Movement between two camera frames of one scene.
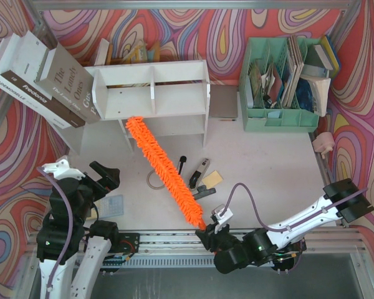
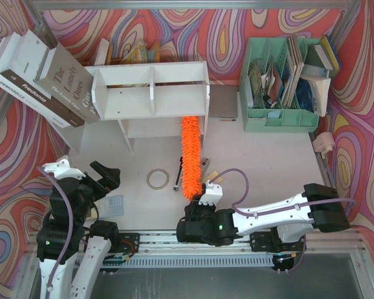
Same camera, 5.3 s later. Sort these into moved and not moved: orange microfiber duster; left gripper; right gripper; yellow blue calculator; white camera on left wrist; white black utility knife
Moved: right gripper; orange microfiber duster
Not moved: left gripper; yellow blue calculator; white black utility knife; white camera on left wrist
